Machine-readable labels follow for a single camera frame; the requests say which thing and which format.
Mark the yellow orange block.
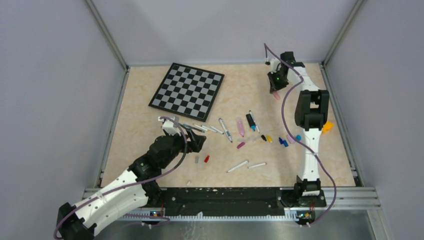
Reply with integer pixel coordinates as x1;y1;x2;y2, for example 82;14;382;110
322;121;335;134

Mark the white marker red cap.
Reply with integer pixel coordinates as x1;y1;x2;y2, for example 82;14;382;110
247;162;267;169

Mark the blue gel pen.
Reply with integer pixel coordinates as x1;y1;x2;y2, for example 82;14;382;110
182;123;206;133

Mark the black grey chessboard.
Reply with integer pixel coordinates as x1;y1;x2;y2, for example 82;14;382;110
148;62;225;122

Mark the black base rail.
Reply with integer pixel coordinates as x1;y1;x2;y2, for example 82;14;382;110
132;187;329;220

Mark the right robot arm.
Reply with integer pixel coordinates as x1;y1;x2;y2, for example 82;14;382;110
266;51;330;206

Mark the white marker blue cap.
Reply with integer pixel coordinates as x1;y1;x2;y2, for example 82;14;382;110
218;118;233;143

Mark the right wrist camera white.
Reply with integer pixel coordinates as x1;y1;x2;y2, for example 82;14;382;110
265;58;281;74

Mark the lilac highlighter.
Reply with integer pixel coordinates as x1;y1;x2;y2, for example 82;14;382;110
236;118;245;137

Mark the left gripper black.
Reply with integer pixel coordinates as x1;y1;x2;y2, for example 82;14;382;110
160;128;206;169

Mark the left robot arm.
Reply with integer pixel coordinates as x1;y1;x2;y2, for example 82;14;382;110
53;129;207;240

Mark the magenta marker cap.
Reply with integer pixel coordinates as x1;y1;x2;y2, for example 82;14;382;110
236;142;246;149

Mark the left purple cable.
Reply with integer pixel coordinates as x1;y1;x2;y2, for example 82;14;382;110
53;116;189;240

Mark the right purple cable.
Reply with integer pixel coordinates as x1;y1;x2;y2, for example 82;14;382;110
263;43;337;228

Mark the black highlighter blue cap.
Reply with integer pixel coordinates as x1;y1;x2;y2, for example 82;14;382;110
245;113;256;132

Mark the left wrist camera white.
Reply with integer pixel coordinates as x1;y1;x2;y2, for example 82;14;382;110
157;116;182;136

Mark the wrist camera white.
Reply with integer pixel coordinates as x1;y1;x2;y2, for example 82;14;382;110
265;58;281;74
157;116;182;136

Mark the lilac highlighter cap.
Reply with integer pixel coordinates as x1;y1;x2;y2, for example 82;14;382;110
286;135;296;144

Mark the thin marker pink cap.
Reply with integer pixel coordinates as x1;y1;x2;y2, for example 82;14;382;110
272;92;281;101

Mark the purple cable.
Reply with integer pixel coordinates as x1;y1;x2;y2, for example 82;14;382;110
263;43;337;228
53;116;189;240

